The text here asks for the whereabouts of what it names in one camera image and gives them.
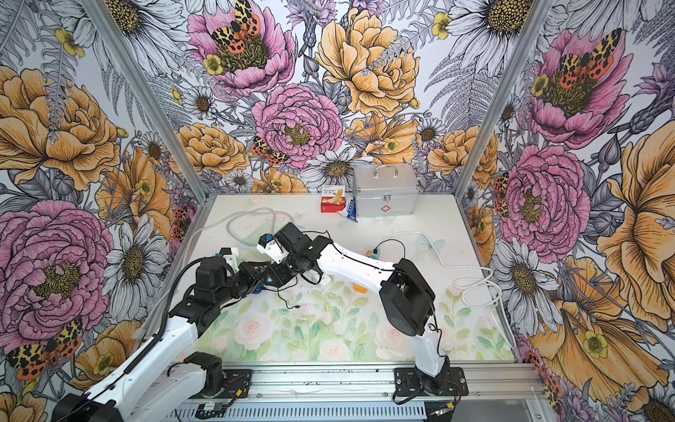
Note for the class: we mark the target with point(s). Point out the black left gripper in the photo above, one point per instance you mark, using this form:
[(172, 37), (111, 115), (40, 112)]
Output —
[(252, 275)]

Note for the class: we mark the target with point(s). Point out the white power strip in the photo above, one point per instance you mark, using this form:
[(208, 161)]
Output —
[(268, 245)]

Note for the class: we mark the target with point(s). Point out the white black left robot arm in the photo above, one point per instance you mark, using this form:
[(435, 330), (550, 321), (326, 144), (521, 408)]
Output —
[(154, 379)]

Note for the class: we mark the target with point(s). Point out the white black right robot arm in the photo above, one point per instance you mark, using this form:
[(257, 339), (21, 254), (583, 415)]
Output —
[(406, 297)]

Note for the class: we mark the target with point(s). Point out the red white bandage box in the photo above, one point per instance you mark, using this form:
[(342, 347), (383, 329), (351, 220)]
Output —
[(333, 199)]

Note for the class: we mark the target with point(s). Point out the blue white tissue pack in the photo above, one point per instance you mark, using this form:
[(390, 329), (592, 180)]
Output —
[(349, 210)]

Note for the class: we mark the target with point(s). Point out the orange power strip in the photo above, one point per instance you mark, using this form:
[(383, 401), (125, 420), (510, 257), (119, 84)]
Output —
[(359, 288)]

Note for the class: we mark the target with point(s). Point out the silver first aid case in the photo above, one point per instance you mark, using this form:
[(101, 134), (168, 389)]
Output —
[(385, 190)]

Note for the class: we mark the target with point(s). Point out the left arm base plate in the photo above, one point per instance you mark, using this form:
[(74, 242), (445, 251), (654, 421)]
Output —
[(231, 383)]

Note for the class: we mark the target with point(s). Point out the aluminium front rail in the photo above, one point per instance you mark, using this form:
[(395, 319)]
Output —
[(371, 382)]

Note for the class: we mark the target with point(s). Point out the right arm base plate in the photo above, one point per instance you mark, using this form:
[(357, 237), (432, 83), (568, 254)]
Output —
[(450, 382)]

